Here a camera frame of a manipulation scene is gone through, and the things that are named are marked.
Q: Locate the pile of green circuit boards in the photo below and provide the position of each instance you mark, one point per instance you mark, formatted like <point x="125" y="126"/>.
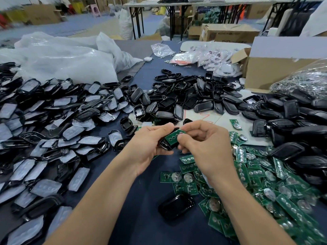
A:
<point x="291" y="201"/>

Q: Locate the pink plastic stool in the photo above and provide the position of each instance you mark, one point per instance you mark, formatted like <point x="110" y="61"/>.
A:
<point x="95" y="10"/>

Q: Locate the long white table top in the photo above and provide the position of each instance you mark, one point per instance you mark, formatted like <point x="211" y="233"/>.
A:
<point x="245" y="3"/>

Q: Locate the clear bag of metal parts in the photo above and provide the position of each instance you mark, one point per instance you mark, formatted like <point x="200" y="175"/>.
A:
<point x="309" y="81"/>

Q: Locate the small crumpled clear plastic bag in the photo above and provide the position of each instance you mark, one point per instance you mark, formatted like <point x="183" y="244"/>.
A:
<point x="162" y="50"/>

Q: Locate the person's right hand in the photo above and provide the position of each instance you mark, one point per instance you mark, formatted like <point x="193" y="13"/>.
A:
<point x="214" y="150"/>

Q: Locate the pile of assembled black fobs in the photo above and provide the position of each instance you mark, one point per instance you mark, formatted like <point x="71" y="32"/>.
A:
<point x="301" y="130"/>

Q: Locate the clear bag with red label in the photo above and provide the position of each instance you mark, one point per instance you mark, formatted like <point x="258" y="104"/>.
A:
<point x="184" y="58"/>

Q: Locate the brown cardboard box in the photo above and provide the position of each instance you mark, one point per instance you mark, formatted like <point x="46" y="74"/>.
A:
<point x="229" y="34"/>

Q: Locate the large white plastic bag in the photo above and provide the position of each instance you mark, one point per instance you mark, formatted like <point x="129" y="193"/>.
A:
<point x="59" y="58"/>

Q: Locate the black metal table frame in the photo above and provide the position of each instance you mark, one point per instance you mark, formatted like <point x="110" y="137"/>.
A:
<point x="138" y="20"/>

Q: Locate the tan cardboard box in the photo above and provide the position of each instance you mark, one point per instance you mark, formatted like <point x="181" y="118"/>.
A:
<point x="42" y="14"/>

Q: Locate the white sack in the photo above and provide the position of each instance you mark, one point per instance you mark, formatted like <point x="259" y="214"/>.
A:
<point x="125" y="24"/>

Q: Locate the lone glossy black shell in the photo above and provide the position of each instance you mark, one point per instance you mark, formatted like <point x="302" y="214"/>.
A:
<point x="176" y="207"/>

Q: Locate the small glossy black shell cover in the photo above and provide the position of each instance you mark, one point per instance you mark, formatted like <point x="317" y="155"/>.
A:
<point x="187" y="121"/>

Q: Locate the person's right forearm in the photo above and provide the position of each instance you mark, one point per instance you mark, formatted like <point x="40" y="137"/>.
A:
<point x="255" y="216"/>

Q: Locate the small white object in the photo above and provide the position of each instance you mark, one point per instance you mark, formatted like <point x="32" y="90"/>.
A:
<point x="148" y="59"/>

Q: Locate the pile of black shell halves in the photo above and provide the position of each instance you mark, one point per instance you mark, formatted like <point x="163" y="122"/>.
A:
<point x="194" y="94"/>

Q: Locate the person's left forearm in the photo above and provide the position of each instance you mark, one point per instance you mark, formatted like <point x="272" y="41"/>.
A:
<point x="94" y="209"/>

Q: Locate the large open cardboard box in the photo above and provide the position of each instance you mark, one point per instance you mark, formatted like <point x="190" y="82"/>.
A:
<point x="278" y="73"/>

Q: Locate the heap of clear parts bags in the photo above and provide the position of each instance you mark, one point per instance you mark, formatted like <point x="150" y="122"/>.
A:
<point x="219" y="61"/>

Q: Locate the pile of shells with pads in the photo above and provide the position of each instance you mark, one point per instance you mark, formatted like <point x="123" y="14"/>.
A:
<point x="48" y="132"/>

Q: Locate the heap of black parts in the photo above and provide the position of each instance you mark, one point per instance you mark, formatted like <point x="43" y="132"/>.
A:
<point x="172" y="0"/>

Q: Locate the person's left hand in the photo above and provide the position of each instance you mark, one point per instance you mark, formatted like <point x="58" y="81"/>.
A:
<point x="148" y="148"/>

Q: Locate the small green circuit board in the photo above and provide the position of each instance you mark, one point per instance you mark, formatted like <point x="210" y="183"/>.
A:
<point x="173" y="137"/>

